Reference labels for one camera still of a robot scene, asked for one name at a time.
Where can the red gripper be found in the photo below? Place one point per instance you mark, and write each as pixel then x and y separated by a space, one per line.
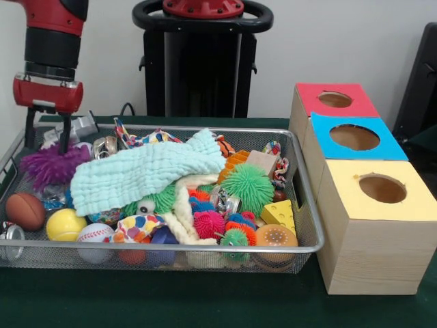
pixel 48 94

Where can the purple spiky ball with eyes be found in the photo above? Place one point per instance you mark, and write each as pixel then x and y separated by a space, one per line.
pixel 51 165

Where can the mint green cloth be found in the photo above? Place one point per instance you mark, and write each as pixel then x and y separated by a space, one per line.
pixel 136 171

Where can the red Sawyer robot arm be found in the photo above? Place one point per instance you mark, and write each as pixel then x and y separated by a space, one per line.
pixel 51 34

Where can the wooden box with three holes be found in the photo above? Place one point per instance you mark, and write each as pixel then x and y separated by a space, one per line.
pixel 372 253

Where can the brown toy football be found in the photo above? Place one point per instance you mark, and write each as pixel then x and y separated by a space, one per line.
pixel 25 211

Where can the yellow ball toy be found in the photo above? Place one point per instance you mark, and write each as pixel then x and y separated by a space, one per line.
pixel 66 225

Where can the crushed red silver can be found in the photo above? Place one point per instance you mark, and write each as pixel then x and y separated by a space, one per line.
pixel 12 237

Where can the white baseball toy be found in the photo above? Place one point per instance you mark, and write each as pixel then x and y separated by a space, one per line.
pixel 95 234

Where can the orange plastic toy block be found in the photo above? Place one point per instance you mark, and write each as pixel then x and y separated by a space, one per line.
pixel 233 162

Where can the plain green spiky ball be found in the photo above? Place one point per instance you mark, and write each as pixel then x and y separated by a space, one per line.
pixel 247 188

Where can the plain wooden cube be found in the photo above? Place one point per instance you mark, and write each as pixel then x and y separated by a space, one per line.
pixel 264 160

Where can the dark green table cloth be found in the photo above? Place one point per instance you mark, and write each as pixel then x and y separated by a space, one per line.
pixel 205 300

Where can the yellow toy cheese wedge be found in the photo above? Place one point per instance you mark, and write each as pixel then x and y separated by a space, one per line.
pixel 280 213

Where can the toy burger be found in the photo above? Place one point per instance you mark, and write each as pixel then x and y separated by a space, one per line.
pixel 276 235

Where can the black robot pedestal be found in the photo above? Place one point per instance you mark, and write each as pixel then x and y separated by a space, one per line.
pixel 205 68

